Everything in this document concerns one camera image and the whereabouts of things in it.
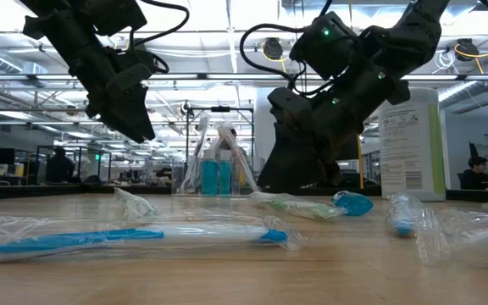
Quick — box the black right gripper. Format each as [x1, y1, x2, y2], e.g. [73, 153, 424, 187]
[256, 67, 397, 192]

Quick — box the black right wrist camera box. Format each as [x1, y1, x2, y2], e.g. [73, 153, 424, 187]
[268, 86, 313, 128]

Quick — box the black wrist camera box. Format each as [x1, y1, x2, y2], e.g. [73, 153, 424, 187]
[105, 63, 155, 93]
[268, 86, 313, 128]

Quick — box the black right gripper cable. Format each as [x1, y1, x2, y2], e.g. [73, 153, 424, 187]
[239, 23, 313, 92]

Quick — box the green toothbrush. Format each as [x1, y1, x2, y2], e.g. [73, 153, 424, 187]
[249, 190, 347, 221]

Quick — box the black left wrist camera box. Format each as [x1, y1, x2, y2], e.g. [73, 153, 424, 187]
[105, 63, 155, 93]

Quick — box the yellow hanging cable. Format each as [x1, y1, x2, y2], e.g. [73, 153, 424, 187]
[355, 134, 365, 191]

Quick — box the blue toothbrush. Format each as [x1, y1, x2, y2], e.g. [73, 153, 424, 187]
[0, 187, 308, 266]
[385, 191, 424, 239]

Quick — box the black gantry frame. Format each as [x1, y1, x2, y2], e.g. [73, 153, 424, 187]
[183, 104, 256, 187]

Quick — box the black ceiling cable reel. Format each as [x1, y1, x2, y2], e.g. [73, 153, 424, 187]
[454, 37, 480, 63]
[262, 36, 285, 61]

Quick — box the standing person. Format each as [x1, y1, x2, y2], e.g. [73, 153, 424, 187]
[221, 127, 249, 170]

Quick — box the black aluminium table frame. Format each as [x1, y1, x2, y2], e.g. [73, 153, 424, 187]
[0, 184, 488, 202]

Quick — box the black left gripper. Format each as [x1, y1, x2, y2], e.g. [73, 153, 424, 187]
[68, 36, 164, 144]

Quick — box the clear plastic bag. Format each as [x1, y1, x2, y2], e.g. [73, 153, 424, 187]
[170, 120, 263, 197]

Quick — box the seated person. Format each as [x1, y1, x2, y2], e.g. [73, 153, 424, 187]
[461, 156, 488, 191]

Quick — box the purple toothbrush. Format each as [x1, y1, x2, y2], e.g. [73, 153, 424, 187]
[177, 114, 212, 195]

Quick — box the orange toothbrush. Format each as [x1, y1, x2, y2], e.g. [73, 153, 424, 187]
[214, 121, 262, 194]
[413, 206, 488, 269]

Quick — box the white wipes canister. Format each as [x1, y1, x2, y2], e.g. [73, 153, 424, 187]
[377, 86, 447, 202]

